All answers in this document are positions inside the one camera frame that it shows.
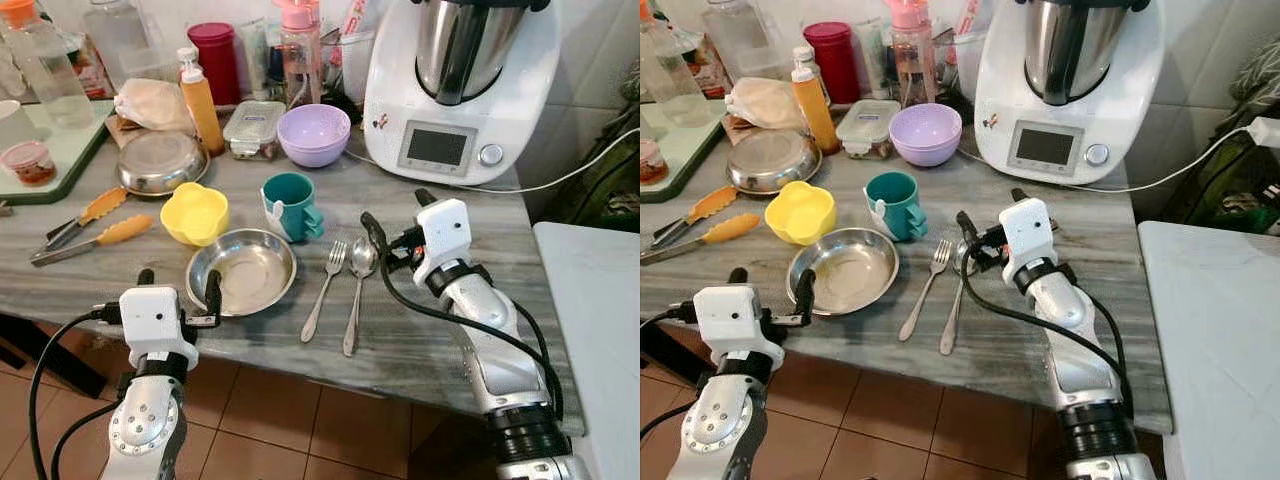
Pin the teal mug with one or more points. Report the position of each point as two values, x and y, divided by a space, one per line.
893 205
290 205

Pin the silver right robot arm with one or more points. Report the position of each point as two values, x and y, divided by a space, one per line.
1085 370
500 360

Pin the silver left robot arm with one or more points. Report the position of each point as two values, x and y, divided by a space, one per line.
725 420
150 420

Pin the steel spoon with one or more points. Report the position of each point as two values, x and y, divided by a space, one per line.
958 275
361 258

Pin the stainless steel plate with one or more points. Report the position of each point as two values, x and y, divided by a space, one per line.
241 272
842 270

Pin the steel fork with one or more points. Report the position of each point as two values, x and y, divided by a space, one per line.
333 260
938 258

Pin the orange tipped steel tongs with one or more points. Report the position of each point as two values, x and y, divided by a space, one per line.
732 228
125 230
712 203
103 205

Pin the yellow plastic bowl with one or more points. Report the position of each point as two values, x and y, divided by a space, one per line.
195 212
800 212

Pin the white kitchen cooking machine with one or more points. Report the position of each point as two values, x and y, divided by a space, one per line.
1070 110
460 110

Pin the purple plastic bowl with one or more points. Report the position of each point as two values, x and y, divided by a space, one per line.
925 133
314 135

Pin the stainless steel bowl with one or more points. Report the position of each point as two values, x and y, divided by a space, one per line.
773 160
163 162

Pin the green tray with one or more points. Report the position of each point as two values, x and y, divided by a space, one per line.
75 150
690 145

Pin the small clear jar red contents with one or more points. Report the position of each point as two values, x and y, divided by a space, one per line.
652 162
28 162

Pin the clear lidded food container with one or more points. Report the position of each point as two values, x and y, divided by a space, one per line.
866 128
253 130

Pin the dark green cloth bag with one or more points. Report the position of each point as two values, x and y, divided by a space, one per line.
600 190
1225 185

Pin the beige plastic bag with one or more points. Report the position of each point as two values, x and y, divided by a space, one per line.
152 105
765 103

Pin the orange sauce bottle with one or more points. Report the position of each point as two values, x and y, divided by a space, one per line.
817 110
202 110

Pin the clear bottle pink cap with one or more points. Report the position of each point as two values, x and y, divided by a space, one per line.
912 55
300 55

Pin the white cup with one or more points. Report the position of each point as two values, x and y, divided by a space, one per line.
12 122

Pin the red canister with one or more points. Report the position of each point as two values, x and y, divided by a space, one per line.
832 60
215 60

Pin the clear bottle orange cap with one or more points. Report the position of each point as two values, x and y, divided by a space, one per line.
40 65
660 65

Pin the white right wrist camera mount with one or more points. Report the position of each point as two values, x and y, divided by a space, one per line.
443 240
1030 240

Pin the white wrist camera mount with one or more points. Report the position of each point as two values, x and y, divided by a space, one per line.
735 325
1030 240
155 325
443 240

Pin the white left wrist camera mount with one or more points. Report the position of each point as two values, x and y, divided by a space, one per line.
735 325
155 325

